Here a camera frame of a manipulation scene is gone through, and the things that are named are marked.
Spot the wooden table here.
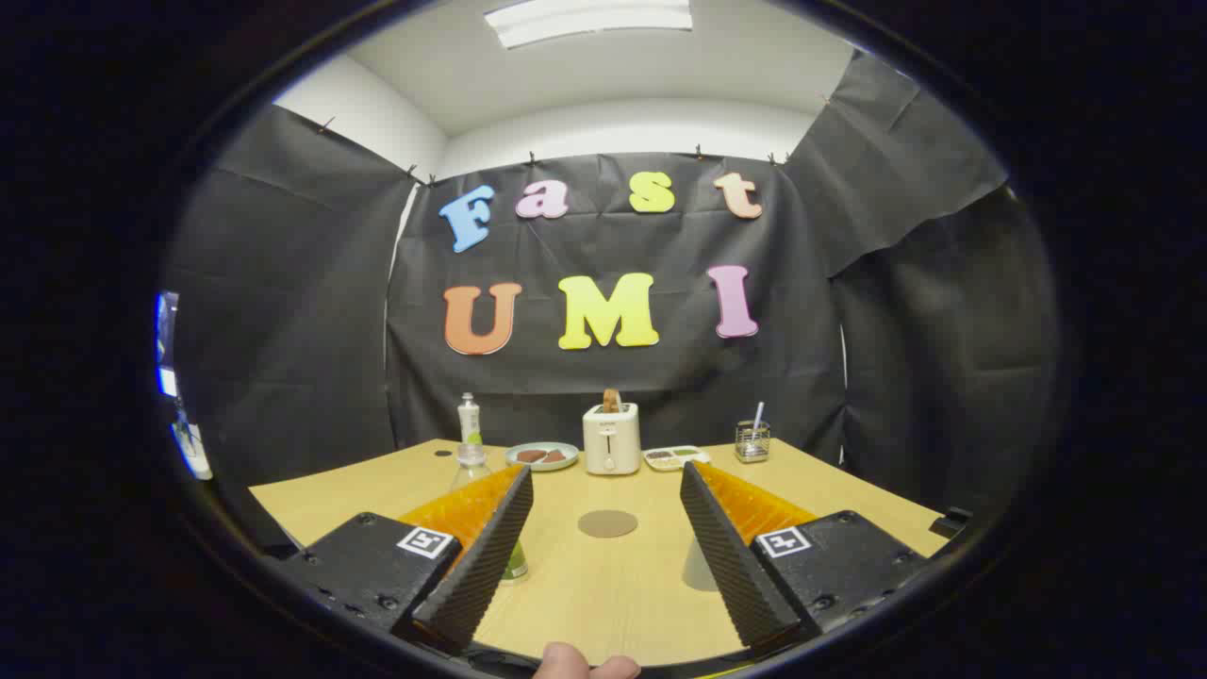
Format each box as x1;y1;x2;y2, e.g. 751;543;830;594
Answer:
247;437;950;669

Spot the ceiling light panel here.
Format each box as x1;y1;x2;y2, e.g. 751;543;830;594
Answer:
483;0;694;50

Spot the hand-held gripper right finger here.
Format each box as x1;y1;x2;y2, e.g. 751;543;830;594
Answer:
679;460;931;651

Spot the round brown coaster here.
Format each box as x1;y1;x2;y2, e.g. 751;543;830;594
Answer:
577;509;639;539

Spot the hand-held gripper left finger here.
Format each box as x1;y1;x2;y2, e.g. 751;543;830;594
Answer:
281;464;535;654

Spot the cream white toaster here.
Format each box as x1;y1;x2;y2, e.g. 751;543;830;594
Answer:
582;402;642;476

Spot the black backdrop cloth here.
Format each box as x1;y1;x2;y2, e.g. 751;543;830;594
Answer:
160;47;1063;557

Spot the pale green plate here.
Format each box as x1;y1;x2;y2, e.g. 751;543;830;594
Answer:
504;441;581;472

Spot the clear green label juice bottle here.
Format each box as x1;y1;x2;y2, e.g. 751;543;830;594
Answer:
451;442;530;587

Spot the light grey cup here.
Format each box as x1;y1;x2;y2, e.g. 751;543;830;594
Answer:
681;536;723;593

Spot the white divided food tray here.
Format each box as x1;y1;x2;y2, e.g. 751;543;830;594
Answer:
643;445;711;472

